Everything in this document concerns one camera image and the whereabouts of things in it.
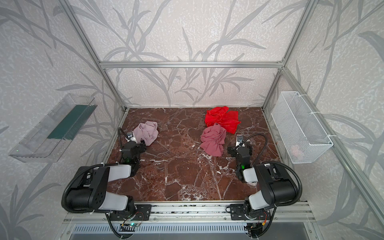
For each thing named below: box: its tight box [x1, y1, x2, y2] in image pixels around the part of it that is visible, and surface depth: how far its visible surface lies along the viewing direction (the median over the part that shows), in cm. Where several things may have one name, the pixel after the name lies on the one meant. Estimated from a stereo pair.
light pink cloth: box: [132, 121, 159, 146], surface depth 101 cm
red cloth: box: [204, 106, 241, 135], surface depth 107 cm
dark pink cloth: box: [200, 122, 227, 157], surface depth 98 cm
